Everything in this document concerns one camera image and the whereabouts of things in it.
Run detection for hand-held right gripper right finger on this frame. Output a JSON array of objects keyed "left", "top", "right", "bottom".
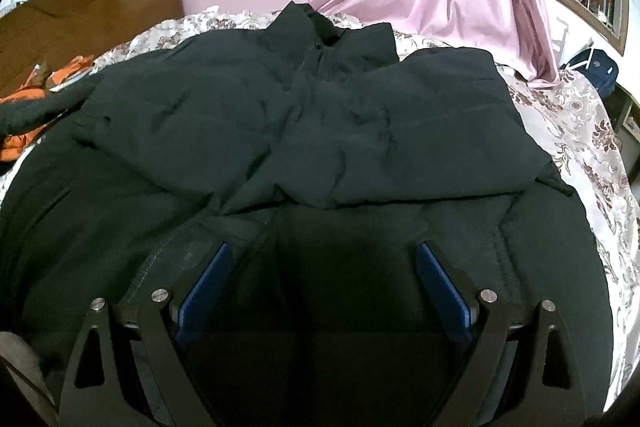
[{"left": 416, "top": 241, "right": 586, "bottom": 427}]

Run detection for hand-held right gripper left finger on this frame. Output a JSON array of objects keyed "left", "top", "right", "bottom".
[{"left": 57, "top": 243, "right": 236, "bottom": 427}]

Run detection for black padded jacket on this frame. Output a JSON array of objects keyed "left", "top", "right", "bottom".
[{"left": 0, "top": 2, "right": 616, "bottom": 427}]

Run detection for grey cloth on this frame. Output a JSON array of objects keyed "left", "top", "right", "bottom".
[{"left": 0, "top": 331, "right": 56, "bottom": 427}]

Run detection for floral bedspread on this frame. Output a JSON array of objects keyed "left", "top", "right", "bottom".
[{"left": 0, "top": 7, "right": 640, "bottom": 413}]

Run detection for dark wooden cabinet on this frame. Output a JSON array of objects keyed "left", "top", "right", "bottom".
[{"left": 614, "top": 82, "right": 640, "bottom": 134}]

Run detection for orange garment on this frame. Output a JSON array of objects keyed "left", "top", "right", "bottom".
[{"left": 0, "top": 54, "right": 96, "bottom": 162}]

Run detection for dark blue bag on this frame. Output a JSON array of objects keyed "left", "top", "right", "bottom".
[{"left": 560, "top": 48, "right": 618, "bottom": 100}]

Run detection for brown wooden headboard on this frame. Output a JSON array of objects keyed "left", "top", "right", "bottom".
[{"left": 0, "top": 0, "right": 187, "bottom": 100}]

